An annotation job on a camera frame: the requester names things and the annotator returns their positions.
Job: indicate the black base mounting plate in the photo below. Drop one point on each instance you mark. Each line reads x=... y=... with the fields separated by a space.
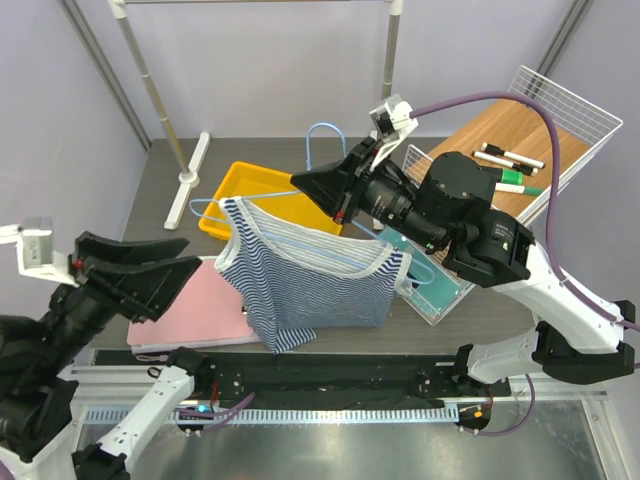
x=340 y=381

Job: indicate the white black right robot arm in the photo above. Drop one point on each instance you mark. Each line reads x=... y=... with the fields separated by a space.
x=578 y=337

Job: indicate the blue white striped tank top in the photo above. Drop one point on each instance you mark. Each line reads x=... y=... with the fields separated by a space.
x=295 y=280

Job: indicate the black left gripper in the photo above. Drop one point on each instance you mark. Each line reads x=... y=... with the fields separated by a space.
x=148 y=286

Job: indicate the light blue wire hanger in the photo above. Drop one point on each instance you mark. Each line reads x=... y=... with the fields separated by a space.
x=321 y=156

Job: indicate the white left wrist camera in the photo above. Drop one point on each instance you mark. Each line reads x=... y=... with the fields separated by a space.
x=35 y=253

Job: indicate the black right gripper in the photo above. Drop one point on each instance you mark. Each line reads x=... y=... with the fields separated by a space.
x=329 y=185

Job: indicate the white wire shelf rack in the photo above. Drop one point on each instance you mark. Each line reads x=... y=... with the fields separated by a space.
x=513 y=137

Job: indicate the white marker black cap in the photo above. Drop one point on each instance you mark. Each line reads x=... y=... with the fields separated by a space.
x=522 y=168
x=497 y=151

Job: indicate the pink clipboard with papers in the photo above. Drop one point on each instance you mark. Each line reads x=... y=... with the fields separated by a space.
x=208 y=312

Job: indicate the metal clothes rack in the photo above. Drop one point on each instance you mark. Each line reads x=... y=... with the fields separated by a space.
x=188 y=176

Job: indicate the white slotted cable duct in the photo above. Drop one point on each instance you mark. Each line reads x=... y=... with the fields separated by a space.
x=103 y=415

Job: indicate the white marker green cap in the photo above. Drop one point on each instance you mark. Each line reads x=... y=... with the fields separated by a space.
x=518 y=189

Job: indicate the white marker black cap upper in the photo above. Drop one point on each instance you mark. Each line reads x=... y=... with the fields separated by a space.
x=497 y=151

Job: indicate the yellow plastic tray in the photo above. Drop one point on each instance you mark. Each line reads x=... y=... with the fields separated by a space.
x=268 y=189

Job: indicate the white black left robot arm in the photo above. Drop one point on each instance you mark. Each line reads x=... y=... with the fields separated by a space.
x=36 y=415

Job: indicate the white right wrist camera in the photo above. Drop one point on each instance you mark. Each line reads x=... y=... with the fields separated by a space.
x=393 y=122

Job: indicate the teal box with handle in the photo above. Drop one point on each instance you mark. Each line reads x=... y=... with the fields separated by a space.
x=436 y=290

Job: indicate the green black highlighter marker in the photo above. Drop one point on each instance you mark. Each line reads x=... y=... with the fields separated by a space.
x=510 y=177

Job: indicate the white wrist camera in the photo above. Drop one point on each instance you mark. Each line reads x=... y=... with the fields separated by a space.
x=393 y=122
x=35 y=253

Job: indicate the white marker black cap lower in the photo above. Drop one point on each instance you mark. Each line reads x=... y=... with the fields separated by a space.
x=522 y=168

